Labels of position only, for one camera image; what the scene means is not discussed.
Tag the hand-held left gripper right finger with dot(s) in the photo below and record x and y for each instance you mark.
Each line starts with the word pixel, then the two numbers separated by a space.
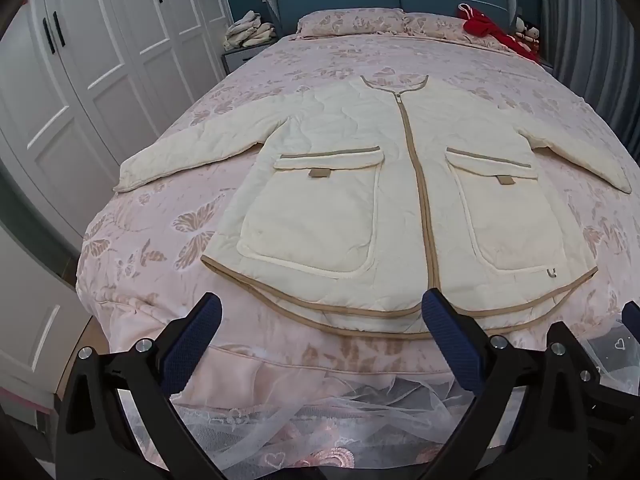
pixel 452 340

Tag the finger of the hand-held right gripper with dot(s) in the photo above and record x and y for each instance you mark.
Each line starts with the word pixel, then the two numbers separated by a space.
pixel 632 316

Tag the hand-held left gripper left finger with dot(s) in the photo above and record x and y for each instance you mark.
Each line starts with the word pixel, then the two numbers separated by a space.
pixel 192 340

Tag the cream quilted zip jacket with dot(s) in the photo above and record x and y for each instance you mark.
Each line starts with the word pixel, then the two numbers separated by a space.
pixel 350 160

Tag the pile of beige clothes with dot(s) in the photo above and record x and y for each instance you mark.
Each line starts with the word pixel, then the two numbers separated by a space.
pixel 247 30

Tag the pink floral bedspread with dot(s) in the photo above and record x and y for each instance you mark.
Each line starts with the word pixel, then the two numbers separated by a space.
pixel 200 220

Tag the white lace bed skirt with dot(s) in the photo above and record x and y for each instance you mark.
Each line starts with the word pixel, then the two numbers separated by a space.
pixel 350 410

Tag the white panelled door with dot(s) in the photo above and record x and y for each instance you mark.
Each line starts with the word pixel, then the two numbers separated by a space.
pixel 35 310

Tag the grey-blue curtain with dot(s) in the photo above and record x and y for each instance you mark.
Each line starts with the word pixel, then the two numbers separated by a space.
pixel 590 35

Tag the grey nightstand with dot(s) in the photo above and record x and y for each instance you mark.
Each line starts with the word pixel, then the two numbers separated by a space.
pixel 235 57

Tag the white panelled wardrobe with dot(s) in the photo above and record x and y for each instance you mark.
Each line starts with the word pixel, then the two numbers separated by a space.
pixel 100 60

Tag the small doll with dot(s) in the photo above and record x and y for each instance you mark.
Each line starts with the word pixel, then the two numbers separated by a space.
pixel 521 25
pixel 532 37

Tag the pink floral pillow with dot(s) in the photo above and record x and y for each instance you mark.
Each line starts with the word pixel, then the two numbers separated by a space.
pixel 440 25
pixel 350 22

